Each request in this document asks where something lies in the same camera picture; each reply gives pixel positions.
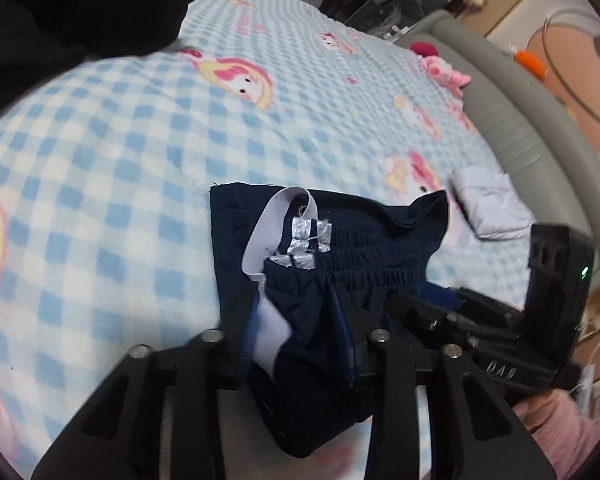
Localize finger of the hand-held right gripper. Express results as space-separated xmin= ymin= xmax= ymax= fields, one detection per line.
xmin=422 ymin=284 xmax=527 ymax=332
xmin=387 ymin=293 xmax=482 ymax=357

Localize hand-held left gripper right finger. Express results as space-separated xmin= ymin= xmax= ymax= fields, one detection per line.
xmin=330 ymin=284 xmax=556 ymax=480

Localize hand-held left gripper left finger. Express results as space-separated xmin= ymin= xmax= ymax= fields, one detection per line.
xmin=32 ymin=305 xmax=262 ymax=480

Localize navy pants with silver stripes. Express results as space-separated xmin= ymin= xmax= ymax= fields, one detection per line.
xmin=209 ymin=181 xmax=451 ymax=460

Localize person's right forearm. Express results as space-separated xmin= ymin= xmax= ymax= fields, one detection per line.
xmin=512 ymin=389 xmax=600 ymax=480

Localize folded white cloth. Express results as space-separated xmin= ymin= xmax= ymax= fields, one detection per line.
xmin=451 ymin=166 xmax=537 ymax=241

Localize blue checked cartoon blanket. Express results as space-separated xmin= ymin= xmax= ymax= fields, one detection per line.
xmin=0 ymin=0 xmax=533 ymax=480

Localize orange toy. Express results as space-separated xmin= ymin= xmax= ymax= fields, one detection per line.
xmin=513 ymin=48 xmax=552 ymax=79

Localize pink plush toy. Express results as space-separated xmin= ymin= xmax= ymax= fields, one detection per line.
xmin=420 ymin=54 xmax=473 ymax=92

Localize black knit garment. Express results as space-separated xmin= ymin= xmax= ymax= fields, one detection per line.
xmin=0 ymin=0 xmax=209 ymax=123

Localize grey padded bed frame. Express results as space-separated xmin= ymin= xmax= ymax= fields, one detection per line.
xmin=396 ymin=10 xmax=600 ymax=283

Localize white cable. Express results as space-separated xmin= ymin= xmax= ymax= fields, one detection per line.
xmin=542 ymin=6 xmax=600 ymax=137

